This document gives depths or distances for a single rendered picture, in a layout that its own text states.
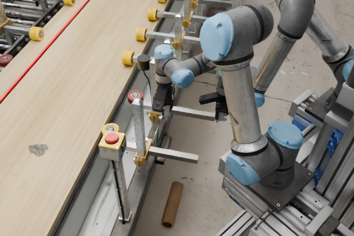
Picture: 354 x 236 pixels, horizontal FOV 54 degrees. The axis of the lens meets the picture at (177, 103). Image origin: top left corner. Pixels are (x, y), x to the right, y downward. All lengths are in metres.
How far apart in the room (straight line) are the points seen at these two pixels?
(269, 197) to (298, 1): 0.68
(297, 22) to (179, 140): 1.70
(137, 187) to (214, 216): 0.86
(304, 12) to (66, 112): 1.15
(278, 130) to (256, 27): 0.37
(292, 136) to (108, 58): 1.23
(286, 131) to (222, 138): 1.65
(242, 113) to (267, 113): 2.05
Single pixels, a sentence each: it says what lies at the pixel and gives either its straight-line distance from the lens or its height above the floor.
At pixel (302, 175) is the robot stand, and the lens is 1.39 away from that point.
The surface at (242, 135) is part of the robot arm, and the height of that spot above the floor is 1.32.
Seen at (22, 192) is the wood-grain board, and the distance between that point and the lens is 1.54.
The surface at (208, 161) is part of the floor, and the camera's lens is 2.65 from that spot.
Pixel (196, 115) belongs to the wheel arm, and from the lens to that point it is 1.77.
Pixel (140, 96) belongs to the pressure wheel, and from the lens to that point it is 1.79.
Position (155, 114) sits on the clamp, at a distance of 1.74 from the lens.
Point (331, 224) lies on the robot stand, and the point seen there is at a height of 0.99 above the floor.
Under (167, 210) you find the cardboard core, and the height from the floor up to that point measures 0.08.
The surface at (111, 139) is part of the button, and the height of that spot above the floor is 1.23.
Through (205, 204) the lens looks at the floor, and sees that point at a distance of 2.45.
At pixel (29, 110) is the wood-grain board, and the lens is 1.85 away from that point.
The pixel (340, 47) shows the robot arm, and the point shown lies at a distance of 1.60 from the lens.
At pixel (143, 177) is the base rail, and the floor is 0.70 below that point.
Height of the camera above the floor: 2.11
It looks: 44 degrees down
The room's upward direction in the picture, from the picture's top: 1 degrees clockwise
